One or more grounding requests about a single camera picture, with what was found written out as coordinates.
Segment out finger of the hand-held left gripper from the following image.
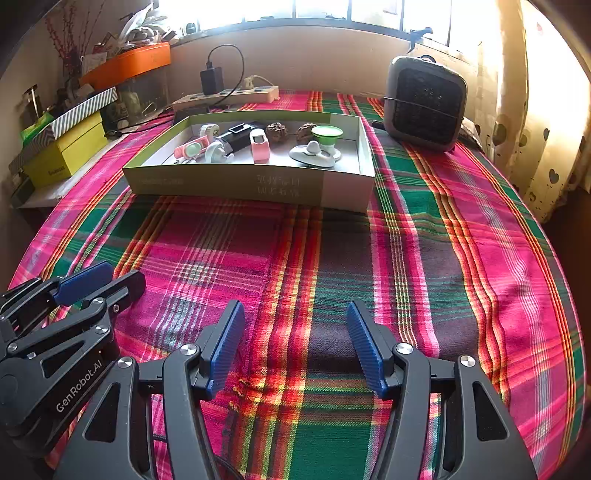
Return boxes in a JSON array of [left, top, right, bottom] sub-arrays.
[[0, 261, 113, 333], [0, 271, 146, 365]]

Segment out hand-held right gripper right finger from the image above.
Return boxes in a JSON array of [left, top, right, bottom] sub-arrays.
[[346, 300, 539, 480]]

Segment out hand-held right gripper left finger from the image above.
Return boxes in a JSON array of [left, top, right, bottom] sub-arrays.
[[53, 299, 246, 480]]

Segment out green and white cardboard box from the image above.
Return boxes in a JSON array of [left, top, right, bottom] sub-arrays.
[[122, 110, 376, 214]]

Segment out small white round holder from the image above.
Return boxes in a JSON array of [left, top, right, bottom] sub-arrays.
[[204, 141, 235, 163]]

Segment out black rectangular device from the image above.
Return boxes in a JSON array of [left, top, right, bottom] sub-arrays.
[[217, 122, 266, 153]]

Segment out white hat-shaped object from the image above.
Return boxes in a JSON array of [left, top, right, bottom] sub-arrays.
[[289, 141, 342, 168]]

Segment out green-topped mushroom holder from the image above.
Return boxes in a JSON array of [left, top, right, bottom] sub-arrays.
[[311, 124, 344, 158]]

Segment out plaid tablecloth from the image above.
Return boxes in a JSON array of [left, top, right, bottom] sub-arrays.
[[9, 90, 583, 480]]

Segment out striped gift box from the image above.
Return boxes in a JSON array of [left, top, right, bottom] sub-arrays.
[[14, 134, 125, 208]]

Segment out yellow box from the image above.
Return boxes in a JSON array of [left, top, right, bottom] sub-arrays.
[[23, 111, 108, 189]]

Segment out green tissue pack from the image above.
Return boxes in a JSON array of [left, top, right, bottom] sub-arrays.
[[19, 113, 55, 141]]

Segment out metal cup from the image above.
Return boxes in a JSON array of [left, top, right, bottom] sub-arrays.
[[21, 85, 42, 125]]

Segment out clear plastic container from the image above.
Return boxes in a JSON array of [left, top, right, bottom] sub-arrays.
[[117, 71, 169, 118]]

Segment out orange box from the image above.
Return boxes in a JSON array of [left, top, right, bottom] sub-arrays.
[[79, 41, 171, 90]]

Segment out black charger adapter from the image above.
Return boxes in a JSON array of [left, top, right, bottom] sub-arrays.
[[199, 67, 225, 95]]

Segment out white power strip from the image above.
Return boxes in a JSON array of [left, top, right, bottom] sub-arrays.
[[172, 85, 280, 112]]

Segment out red berry branches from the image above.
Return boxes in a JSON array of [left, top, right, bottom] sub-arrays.
[[44, 4, 81, 79]]

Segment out grey portable heater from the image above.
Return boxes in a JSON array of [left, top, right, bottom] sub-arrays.
[[384, 54, 467, 153]]

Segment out pile of plastic bags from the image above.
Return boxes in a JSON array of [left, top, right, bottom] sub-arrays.
[[117, 4, 169, 47]]

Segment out cream heart-print curtain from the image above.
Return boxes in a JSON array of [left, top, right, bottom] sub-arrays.
[[475, 0, 578, 222]]

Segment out window with metal bars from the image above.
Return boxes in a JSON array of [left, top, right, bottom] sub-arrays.
[[157, 0, 481, 42]]

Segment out black charger cable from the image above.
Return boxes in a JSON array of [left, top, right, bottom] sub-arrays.
[[208, 45, 245, 97]]

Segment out black window handle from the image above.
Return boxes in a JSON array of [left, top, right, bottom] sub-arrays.
[[409, 27, 434, 52]]

